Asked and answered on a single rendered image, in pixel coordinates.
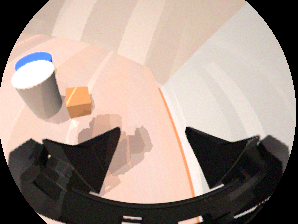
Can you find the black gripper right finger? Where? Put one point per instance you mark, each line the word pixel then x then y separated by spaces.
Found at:
pixel 216 156

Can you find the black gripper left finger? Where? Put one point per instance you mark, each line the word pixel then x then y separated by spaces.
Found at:
pixel 91 159

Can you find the small orange block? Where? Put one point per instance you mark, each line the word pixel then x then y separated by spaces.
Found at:
pixel 78 101

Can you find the blue round disc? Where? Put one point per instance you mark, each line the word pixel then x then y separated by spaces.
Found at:
pixel 30 58

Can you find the grey cylinder with white top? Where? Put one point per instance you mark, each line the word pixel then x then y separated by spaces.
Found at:
pixel 37 86

